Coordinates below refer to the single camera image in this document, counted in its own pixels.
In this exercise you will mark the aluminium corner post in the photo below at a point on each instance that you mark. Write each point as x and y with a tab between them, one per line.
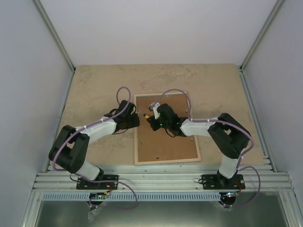
266	26
42	12

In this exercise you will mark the black mounting plate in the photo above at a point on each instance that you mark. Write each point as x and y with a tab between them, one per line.
109	183
218	182

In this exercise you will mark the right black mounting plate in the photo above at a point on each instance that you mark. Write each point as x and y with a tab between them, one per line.
218	182

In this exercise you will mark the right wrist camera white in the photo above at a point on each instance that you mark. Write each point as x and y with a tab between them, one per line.
153	107

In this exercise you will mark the aluminium rail base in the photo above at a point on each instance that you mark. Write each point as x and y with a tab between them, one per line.
167	178

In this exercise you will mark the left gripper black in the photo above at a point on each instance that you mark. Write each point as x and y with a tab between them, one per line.
136	122

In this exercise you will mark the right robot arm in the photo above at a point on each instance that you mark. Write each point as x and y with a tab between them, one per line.
231	138

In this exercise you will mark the teal wooden picture frame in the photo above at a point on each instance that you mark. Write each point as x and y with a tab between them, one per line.
165	162

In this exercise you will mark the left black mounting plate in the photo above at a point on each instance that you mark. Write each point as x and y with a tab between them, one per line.
109	183

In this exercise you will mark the right aluminium corner post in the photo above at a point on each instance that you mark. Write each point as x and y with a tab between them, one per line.
266	26

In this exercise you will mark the brown frame backing board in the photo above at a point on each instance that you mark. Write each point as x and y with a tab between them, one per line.
163	146

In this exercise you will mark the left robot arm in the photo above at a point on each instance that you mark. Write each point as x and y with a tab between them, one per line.
70	148

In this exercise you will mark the left aluminium corner post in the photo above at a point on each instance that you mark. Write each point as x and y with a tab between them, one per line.
42	12

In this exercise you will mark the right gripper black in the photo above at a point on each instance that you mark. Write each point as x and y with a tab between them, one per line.
155	126

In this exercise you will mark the slotted cable duct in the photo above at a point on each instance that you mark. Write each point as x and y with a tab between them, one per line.
129	196

